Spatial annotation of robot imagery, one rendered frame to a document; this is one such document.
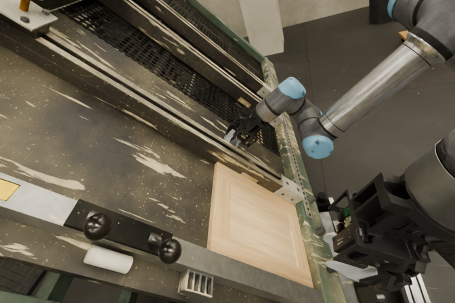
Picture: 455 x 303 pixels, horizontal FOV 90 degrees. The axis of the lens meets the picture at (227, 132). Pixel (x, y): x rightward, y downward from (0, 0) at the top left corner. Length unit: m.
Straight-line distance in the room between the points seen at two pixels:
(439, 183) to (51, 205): 0.53
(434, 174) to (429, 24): 0.43
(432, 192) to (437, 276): 1.50
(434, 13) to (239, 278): 0.70
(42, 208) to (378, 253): 0.49
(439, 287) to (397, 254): 1.41
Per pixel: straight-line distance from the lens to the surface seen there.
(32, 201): 0.52
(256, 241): 0.77
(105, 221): 0.39
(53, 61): 0.76
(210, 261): 0.61
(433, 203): 0.26
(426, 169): 0.26
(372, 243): 0.31
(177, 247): 0.42
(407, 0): 0.73
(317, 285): 0.92
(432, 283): 1.73
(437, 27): 0.63
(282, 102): 0.72
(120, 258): 0.52
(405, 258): 0.32
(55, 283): 1.62
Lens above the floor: 1.78
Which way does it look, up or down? 37 degrees down
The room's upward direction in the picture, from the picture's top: 22 degrees counter-clockwise
